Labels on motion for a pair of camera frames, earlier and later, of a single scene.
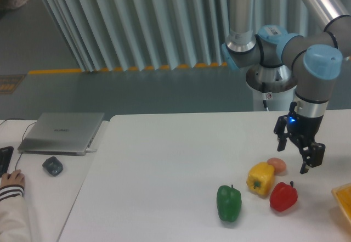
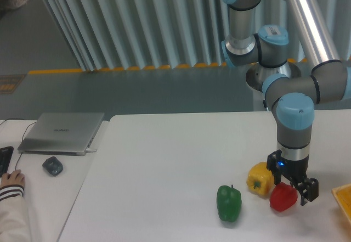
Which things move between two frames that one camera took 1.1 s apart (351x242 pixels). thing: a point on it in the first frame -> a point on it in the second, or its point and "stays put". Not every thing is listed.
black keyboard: (5, 156) stays put
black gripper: (302, 128) -> (296, 170)
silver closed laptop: (61, 133) stays put
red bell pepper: (283, 196) stays put
